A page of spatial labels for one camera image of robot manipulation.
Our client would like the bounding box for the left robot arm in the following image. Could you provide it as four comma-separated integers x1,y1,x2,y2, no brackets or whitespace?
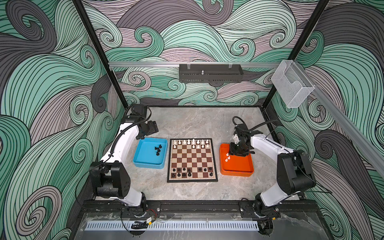
89,104,159,211

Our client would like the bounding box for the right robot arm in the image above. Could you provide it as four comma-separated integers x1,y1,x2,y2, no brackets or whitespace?
229,116,317,209

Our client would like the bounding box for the folding chess board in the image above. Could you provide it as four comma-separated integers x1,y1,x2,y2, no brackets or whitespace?
167,139,218,183

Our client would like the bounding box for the orange plastic tray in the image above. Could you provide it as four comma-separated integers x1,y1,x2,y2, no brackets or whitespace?
220,144,254,177

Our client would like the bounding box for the blue plastic tray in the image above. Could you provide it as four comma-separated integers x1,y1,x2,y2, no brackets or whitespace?
133,138,168,169

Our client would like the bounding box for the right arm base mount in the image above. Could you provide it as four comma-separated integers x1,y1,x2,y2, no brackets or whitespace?
239,200,281,220

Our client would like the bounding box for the black perforated wall shelf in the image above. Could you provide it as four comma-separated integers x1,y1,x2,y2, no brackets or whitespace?
179,64,244,85

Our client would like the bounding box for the clear plastic wall bin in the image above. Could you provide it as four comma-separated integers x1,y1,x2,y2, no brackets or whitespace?
271,60,315,109

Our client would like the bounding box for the aluminium rail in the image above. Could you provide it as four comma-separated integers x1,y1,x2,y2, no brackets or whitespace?
108,61,281,69

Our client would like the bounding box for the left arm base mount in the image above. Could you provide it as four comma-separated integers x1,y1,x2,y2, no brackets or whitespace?
122,201,161,219

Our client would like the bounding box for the white slotted cable duct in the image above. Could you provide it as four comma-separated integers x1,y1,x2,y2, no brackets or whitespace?
85,220,259,232

